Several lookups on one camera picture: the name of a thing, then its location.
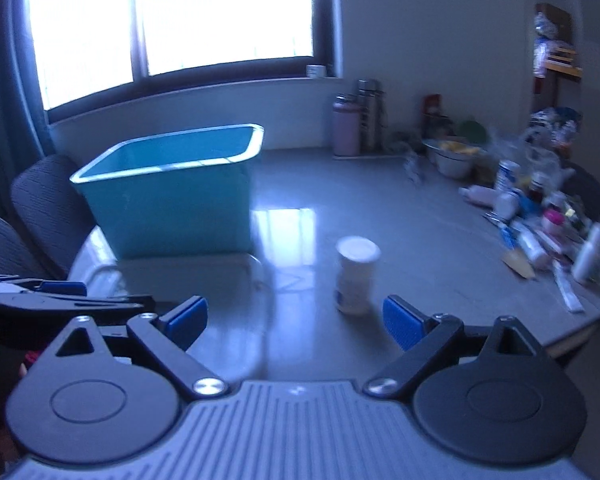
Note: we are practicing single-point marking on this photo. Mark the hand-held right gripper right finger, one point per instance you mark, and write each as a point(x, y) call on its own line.
point(402, 322)

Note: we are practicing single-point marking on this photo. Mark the pink-capped bottle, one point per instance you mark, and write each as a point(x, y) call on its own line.
point(552, 220)

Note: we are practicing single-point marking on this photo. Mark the wooden wall shelf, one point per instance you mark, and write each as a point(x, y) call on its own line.
point(560, 55)

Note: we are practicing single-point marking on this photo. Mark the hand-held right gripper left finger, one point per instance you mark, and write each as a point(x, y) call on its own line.
point(187, 319)

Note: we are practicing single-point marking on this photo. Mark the tall white bottle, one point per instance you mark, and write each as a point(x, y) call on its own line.
point(590, 252)

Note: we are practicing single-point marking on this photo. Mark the small white jar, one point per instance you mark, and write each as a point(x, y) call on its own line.
point(505, 206)

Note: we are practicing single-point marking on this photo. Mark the steel thermos bottle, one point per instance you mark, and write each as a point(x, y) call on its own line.
point(369, 112)

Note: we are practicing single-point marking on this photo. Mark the white cylindrical jar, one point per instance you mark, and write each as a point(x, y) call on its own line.
point(357, 280)

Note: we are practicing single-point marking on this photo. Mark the green round object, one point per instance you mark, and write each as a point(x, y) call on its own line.
point(473, 131)

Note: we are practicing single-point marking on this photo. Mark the window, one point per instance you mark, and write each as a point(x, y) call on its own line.
point(170, 15)

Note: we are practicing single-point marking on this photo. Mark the white bowl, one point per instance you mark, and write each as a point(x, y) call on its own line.
point(452, 162)

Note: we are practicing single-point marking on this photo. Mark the white sachet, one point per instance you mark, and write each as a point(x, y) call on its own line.
point(567, 292)

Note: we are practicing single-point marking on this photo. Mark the pink thermos bottle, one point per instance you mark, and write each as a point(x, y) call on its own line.
point(345, 127)

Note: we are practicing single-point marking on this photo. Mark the teal plastic bin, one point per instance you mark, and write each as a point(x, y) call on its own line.
point(180, 200)

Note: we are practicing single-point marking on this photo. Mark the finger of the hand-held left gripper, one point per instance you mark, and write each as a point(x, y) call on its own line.
point(65, 288)
point(80, 305)

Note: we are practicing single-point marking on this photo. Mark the grey desktop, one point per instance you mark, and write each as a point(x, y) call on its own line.
point(305, 185)

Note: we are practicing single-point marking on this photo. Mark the white bottle with blue label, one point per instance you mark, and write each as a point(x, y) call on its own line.
point(507, 174)

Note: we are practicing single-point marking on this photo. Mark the clear plastic bags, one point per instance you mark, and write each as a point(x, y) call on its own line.
point(555, 127)

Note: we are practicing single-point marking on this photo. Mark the grey fabric chair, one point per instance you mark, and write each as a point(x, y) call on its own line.
point(5, 250)
point(45, 205)

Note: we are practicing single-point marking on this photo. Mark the small white cup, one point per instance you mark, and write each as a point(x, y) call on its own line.
point(315, 70)

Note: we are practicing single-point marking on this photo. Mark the white tube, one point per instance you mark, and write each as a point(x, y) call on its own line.
point(532, 247)

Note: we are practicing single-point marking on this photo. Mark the red-lidded jar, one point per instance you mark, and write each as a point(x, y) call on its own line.
point(432, 110)

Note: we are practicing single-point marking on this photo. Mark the yellow fruit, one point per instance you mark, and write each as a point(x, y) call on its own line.
point(455, 148)

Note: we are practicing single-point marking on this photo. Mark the dark chair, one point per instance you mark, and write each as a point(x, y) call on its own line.
point(585, 190)

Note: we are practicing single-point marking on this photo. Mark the white squeeze bottle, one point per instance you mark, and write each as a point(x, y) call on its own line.
point(477, 195)

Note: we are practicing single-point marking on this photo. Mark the dark teal curtain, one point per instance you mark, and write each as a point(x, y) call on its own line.
point(5, 85)

